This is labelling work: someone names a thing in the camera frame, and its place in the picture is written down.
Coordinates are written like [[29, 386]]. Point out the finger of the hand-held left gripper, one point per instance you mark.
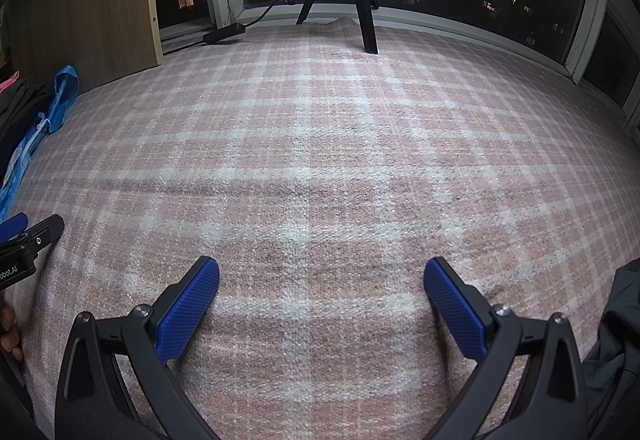
[[47, 227], [12, 226]]

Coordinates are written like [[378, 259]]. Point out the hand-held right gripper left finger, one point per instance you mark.
[[190, 310]]

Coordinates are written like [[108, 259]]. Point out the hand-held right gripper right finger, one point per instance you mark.
[[455, 310]]

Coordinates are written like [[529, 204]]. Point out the dark grey pants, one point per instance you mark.
[[617, 335]]

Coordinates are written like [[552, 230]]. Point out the pile of dark clothes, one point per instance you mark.
[[20, 113]]

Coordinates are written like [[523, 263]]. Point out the person's left hand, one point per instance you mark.
[[10, 330]]

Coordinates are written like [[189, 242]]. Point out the blue garment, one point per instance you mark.
[[60, 95]]

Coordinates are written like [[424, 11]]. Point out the black power adapter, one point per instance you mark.
[[223, 33]]

